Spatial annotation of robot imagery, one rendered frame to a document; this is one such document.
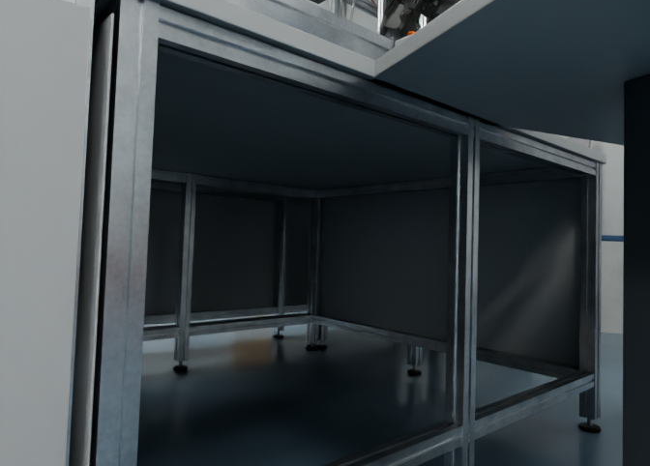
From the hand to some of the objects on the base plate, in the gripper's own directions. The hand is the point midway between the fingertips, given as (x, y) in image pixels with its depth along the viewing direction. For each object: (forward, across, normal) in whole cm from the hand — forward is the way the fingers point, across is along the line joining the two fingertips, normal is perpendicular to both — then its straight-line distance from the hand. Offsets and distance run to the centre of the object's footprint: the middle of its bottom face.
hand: (388, 36), depth 124 cm
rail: (+7, -28, -27) cm, 39 cm away
